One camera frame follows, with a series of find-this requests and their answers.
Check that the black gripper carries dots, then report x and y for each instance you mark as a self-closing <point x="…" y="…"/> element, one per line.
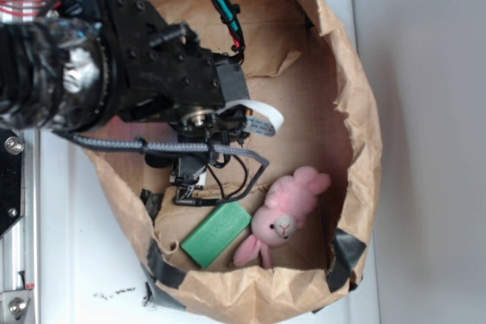
<point x="171" y="78"/>

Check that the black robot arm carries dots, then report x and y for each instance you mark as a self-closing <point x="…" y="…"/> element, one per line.
<point x="102" y="59"/>

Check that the green rectangular block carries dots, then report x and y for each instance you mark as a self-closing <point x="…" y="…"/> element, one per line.
<point x="215" y="233"/>

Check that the black mounting plate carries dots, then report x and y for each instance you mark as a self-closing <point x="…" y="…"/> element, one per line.
<point x="12" y="180"/>

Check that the pink plush bunny toy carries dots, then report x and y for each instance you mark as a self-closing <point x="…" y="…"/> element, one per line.
<point x="288" y="203"/>

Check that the brown paper-lined cardboard box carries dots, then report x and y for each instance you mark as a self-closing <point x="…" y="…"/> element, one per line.
<point x="300" y="60"/>

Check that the aluminium frame rail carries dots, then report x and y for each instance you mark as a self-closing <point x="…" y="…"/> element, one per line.
<point x="20" y="246"/>

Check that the silver corner bracket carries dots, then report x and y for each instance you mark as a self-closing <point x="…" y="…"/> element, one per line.
<point x="17" y="307"/>

